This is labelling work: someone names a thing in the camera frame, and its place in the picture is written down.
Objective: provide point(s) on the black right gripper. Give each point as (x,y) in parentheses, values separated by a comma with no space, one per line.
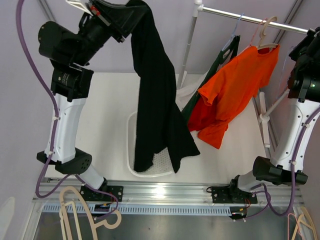
(311,37)

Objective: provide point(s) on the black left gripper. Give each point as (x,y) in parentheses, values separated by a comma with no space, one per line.
(116,19)

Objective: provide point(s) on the orange t shirt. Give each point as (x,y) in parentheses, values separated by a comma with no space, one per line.
(232,87)

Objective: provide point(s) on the black t shirt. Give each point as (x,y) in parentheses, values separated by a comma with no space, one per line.
(160,123)

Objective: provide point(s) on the white perforated plastic basket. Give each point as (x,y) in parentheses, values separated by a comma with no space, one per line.
(161,162)

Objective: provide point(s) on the light blue wire hanger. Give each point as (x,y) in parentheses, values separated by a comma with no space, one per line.
(284,64)

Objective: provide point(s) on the red t shirt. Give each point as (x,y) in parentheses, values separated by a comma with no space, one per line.
(203,116)

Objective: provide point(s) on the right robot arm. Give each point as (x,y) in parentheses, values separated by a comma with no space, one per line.
(285,167)

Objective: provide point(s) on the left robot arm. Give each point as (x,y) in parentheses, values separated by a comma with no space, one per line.
(70,54)

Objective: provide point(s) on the dark green t shirt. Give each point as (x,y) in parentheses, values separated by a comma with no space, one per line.
(222,58)

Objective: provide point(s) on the white t shirt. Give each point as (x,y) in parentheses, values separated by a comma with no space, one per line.
(190,84)

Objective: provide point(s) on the beige hanger on floor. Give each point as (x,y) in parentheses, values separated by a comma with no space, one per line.
(93,223)

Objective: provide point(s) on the hangers pile bottom right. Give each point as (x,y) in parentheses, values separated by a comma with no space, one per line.
(301,227)

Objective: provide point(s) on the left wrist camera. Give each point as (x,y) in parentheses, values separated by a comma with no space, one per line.
(79,4)

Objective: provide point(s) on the aluminium mounting rail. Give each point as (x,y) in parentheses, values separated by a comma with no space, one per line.
(152,198)

